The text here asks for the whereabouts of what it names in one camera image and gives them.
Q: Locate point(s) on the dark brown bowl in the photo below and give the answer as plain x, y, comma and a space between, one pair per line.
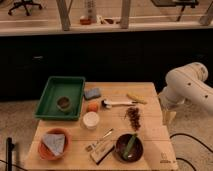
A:
135, 153

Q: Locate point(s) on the green plastic tray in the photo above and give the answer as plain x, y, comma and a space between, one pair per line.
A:
58, 86

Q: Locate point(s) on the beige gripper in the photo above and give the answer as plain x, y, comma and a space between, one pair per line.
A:
168, 116

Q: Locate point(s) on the white paper cup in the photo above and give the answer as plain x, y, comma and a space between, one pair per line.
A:
91, 120

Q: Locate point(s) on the orange fruit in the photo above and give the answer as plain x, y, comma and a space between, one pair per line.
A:
92, 107

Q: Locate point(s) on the black office chair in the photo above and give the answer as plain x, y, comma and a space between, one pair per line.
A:
25, 4

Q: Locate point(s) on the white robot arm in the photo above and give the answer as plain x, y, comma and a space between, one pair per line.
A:
186, 82

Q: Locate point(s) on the orange bowl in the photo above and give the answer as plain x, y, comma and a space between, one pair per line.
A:
44, 151

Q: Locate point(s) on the blue sponge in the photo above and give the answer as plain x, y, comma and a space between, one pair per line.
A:
92, 93

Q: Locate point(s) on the grey folded cloth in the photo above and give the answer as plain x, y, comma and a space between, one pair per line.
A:
55, 143

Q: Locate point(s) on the silver fork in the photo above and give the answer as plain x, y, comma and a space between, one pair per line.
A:
93, 145

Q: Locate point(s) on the red bowl on shelf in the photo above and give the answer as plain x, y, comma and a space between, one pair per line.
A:
85, 21

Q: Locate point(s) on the white handled brush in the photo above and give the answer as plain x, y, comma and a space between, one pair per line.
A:
109, 104

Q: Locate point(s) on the yellow banana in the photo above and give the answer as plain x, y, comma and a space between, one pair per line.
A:
136, 98

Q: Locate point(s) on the green cucumber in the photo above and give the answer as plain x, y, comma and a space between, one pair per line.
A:
129, 146

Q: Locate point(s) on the black stand post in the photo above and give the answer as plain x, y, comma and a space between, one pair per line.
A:
9, 148

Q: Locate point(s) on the wooden block with label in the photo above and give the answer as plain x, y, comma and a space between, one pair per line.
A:
101, 151

